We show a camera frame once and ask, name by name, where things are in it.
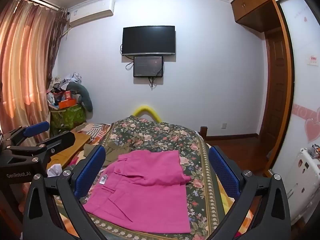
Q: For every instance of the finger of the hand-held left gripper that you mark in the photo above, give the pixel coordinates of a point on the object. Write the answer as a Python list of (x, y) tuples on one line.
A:
[(37, 128), (60, 140)]

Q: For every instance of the pink orange curtain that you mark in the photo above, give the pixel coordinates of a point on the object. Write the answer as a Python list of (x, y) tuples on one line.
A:
[(23, 62)]

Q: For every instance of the green floral blanket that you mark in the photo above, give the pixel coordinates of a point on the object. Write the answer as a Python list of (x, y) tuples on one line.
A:
[(162, 135)]

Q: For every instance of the wall light switch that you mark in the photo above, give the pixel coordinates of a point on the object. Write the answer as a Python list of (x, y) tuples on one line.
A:
[(313, 59)]

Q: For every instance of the white crumpled tissue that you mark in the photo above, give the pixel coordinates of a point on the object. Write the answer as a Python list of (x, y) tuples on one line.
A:
[(55, 170)]

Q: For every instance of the yellow foam tube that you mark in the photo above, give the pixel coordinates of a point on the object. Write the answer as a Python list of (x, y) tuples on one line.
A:
[(150, 108)]

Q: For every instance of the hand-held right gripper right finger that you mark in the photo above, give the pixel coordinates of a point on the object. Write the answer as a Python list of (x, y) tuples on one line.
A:
[(223, 172)]

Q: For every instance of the pile of clutter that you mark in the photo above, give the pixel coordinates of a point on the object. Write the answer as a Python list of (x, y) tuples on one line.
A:
[(61, 86)]

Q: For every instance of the light wooden board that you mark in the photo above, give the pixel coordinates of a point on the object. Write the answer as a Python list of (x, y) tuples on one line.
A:
[(75, 142)]

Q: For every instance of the white air conditioner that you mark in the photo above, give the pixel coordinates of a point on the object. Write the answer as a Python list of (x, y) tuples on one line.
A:
[(91, 12)]

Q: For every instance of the pink pants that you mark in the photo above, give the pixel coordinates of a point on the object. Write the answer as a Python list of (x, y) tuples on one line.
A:
[(145, 195)]

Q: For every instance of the olive green garment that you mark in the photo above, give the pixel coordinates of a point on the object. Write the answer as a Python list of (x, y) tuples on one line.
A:
[(117, 151)]

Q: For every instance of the small black wall monitor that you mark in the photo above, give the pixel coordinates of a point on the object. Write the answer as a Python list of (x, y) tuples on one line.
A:
[(148, 66)]

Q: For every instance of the black wall television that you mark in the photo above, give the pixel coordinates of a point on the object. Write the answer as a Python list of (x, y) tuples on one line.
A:
[(148, 40)]

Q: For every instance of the white wall socket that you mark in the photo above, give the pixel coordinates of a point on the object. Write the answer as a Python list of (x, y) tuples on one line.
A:
[(224, 125)]

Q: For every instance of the grey plush toy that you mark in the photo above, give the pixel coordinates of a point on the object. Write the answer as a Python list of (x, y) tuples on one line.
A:
[(85, 93)]

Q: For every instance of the striped cloth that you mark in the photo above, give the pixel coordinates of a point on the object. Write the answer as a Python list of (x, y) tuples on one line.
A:
[(93, 130)]

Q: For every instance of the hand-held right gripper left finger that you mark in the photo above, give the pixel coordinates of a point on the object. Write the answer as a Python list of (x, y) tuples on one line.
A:
[(90, 172)]

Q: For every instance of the white stickered appliance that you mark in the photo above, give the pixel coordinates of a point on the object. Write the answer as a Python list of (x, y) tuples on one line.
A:
[(303, 180)]

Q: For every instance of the wooden bed post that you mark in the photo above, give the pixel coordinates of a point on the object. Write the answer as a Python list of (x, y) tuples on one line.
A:
[(203, 133)]

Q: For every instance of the orange box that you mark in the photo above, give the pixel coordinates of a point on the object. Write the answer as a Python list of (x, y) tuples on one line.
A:
[(67, 103)]

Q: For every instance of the wooden overhead cabinet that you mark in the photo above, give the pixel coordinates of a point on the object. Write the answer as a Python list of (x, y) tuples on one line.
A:
[(260, 2)]

